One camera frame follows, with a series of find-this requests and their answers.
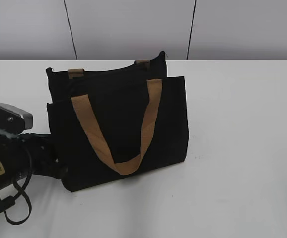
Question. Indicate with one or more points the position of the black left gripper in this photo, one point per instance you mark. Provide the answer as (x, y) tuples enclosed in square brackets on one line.
[(21, 152)]

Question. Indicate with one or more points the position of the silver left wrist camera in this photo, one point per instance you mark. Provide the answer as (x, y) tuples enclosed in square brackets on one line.
[(14, 120)]

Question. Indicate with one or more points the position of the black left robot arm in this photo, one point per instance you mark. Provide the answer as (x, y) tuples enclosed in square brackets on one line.
[(6, 179)]

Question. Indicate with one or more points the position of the black canvas tote bag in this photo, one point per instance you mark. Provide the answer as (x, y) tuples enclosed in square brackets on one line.
[(109, 125)]

